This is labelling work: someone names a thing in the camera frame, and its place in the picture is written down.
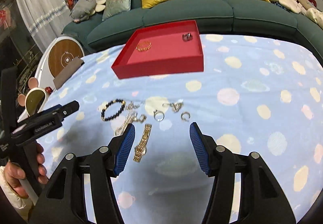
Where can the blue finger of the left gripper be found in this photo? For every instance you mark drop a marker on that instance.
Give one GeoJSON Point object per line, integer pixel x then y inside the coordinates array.
{"type": "Point", "coordinates": [50, 110]}

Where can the red jewelry tray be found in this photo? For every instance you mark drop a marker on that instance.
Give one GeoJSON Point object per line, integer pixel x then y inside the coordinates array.
{"type": "Point", "coordinates": [159, 50]}

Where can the left grey embroidered cushion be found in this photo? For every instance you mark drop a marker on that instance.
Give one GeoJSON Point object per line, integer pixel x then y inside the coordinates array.
{"type": "Point", "coordinates": [114, 7]}

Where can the white sheer curtain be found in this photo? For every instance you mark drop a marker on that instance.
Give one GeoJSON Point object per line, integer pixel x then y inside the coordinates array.
{"type": "Point", "coordinates": [44, 19]}

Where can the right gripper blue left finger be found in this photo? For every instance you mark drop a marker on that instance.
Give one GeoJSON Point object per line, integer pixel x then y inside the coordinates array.
{"type": "Point", "coordinates": [124, 146]}

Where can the small gold hoop earring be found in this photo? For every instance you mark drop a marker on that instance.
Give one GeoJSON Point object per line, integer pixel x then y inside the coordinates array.
{"type": "Point", "coordinates": [142, 118]}

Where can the person left hand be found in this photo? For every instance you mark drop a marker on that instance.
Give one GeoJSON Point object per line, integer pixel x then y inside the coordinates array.
{"type": "Point", "coordinates": [13, 173]}

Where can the white mouse-ear mirror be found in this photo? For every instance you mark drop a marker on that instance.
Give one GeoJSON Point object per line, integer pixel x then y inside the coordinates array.
{"type": "Point", "coordinates": [33, 101]}

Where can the beige small cushion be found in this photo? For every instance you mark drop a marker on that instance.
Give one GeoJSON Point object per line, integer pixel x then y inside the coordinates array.
{"type": "Point", "coordinates": [306, 4]}

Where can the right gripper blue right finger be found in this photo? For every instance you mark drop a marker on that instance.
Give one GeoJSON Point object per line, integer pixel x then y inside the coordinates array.
{"type": "Point", "coordinates": [200, 147]}

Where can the green sectional sofa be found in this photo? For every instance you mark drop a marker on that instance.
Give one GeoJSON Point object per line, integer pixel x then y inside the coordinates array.
{"type": "Point", "coordinates": [250, 17]}

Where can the white round wood-faced appliance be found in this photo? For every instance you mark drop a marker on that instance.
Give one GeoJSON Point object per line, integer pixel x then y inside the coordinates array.
{"type": "Point", "coordinates": [56, 57]}

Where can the cream quilted blanket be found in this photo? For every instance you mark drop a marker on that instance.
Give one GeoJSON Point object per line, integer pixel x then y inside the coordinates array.
{"type": "Point", "coordinates": [315, 15]}

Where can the blue patterned bedsheet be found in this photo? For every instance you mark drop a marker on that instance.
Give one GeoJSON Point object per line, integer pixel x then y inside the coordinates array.
{"type": "Point", "coordinates": [255, 94]}

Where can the silver wristwatch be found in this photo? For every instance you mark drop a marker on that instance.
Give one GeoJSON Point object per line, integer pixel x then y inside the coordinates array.
{"type": "Point", "coordinates": [187, 37]}

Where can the grey plush pig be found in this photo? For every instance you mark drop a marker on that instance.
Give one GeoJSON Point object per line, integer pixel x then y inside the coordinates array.
{"type": "Point", "coordinates": [82, 10]}

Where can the gold wristwatch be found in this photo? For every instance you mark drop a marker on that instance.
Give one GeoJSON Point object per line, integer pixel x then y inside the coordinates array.
{"type": "Point", "coordinates": [141, 148]}

